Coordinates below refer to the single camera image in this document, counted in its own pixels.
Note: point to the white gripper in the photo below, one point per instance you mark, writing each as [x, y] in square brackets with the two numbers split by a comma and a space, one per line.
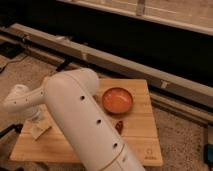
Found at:
[36, 117]

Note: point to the white sponge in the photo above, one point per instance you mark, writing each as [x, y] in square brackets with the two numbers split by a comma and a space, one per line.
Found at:
[39, 128]

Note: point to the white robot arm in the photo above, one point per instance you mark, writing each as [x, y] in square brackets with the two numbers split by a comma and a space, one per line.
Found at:
[69, 98]

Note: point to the black object at left edge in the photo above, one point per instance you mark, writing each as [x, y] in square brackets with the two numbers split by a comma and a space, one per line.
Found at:
[16, 127]

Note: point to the orange bowl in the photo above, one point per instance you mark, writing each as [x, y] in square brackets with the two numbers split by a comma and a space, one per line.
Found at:
[117, 100]

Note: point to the red chili pepper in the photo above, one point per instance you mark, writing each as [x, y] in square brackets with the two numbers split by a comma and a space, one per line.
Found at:
[119, 127]

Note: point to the long metal floor rail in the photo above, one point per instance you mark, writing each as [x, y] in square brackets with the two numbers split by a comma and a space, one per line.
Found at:
[187, 89]

